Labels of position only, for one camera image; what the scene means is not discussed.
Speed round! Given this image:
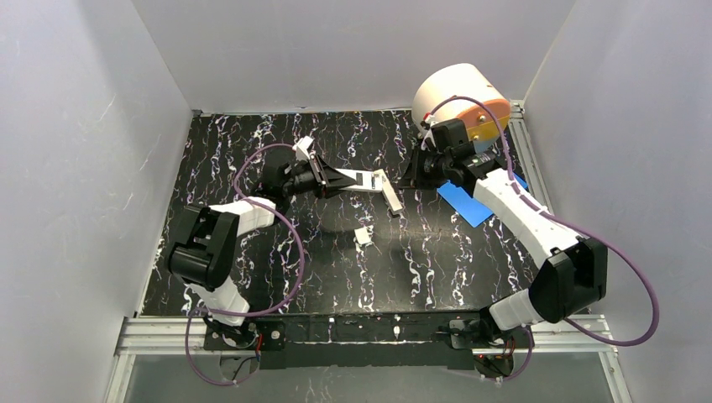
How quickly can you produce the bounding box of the red white remote control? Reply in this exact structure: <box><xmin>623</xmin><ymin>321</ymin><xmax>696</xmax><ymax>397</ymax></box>
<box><xmin>338</xmin><ymin>169</ymin><xmax>388</xmax><ymax>193</ymax></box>

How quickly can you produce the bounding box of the blue square plate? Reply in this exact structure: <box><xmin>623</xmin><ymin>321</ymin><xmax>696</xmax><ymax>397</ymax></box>
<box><xmin>437</xmin><ymin>182</ymin><xmax>526</xmax><ymax>237</ymax></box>

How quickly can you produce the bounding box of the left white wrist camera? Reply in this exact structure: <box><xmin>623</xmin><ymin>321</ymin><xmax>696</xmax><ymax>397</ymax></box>
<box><xmin>292</xmin><ymin>136</ymin><xmax>314</xmax><ymax>161</ymax></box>

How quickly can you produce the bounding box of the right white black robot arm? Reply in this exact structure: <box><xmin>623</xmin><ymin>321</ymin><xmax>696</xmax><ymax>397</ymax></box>
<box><xmin>398</xmin><ymin>118</ymin><xmax>608</xmax><ymax>381</ymax></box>

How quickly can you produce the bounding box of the small white battery cover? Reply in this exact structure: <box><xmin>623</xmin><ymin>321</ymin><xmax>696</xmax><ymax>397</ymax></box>
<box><xmin>354</xmin><ymin>226</ymin><xmax>374</xmax><ymax>246</ymax></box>

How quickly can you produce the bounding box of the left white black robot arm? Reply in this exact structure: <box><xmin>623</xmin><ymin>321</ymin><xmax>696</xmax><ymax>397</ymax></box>
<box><xmin>165</xmin><ymin>155</ymin><xmax>366</xmax><ymax>348</ymax></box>

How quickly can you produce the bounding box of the white cylindrical drum box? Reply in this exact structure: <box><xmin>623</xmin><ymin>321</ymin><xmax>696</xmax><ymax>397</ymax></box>
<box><xmin>411</xmin><ymin>63</ymin><xmax>511</xmax><ymax>152</ymax></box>

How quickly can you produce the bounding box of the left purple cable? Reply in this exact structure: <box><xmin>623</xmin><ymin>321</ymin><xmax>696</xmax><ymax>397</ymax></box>
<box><xmin>185</xmin><ymin>143</ymin><xmax>306</xmax><ymax>388</ymax></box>

